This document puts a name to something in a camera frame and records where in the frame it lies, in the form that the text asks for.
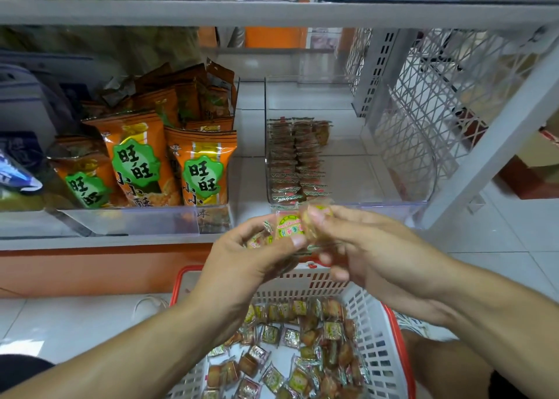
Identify person's left hand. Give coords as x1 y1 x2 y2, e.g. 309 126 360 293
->
185 215 309 326

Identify person's right hand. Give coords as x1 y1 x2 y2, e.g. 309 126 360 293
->
306 204 459 304

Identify bundle of snack packets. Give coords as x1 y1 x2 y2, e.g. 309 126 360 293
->
246 201 335 254

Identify white basket with red rim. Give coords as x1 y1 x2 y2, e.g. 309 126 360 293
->
166 263 416 399

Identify pile of small snack packets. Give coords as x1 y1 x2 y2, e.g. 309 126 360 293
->
203 297 363 399

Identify row of small snack packets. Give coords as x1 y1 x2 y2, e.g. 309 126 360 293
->
267 117 333 208

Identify white metal shelf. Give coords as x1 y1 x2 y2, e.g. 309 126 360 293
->
0 0 559 251

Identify person's right forearm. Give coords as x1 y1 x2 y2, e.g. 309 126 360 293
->
437 267 559 399

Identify person's left forearm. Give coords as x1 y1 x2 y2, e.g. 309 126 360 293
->
0 302 224 399

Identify person's right shoe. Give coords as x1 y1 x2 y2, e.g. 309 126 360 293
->
397 311 455 341

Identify person's shoe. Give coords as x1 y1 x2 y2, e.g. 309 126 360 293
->
397 311 455 341
131 295 169 321

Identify person's left shoe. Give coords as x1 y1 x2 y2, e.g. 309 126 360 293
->
131 295 169 321

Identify clear plastic shelf front guard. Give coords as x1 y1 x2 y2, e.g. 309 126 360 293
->
0 204 235 238

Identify person's right leg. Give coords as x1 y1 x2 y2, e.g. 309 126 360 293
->
406 331 499 399

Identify orange shelf base panel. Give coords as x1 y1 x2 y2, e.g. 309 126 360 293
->
0 241 215 299

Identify person's black shorts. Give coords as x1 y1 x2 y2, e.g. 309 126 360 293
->
0 352 525 399

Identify group of orange snack bags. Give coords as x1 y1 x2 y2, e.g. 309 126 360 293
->
48 58 239 210

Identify white perforated side panel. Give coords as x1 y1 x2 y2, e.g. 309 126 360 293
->
345 28 551 203

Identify brown cardboard box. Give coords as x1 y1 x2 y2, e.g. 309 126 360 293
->
502 106 559 201

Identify blue white snack bag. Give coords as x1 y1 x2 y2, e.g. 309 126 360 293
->
0 145 43 195

